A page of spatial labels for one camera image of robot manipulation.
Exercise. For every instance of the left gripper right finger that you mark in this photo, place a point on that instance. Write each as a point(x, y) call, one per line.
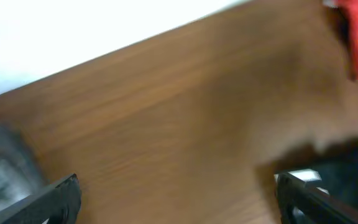
point(293, 193)

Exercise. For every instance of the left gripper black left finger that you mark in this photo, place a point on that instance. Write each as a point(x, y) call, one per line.
point(59, 202)

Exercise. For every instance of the dark green t-shirt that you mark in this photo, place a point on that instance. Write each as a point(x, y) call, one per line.
point(336, 176)

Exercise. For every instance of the grey folded shirt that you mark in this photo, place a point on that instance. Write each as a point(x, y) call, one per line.
point(20, 176)

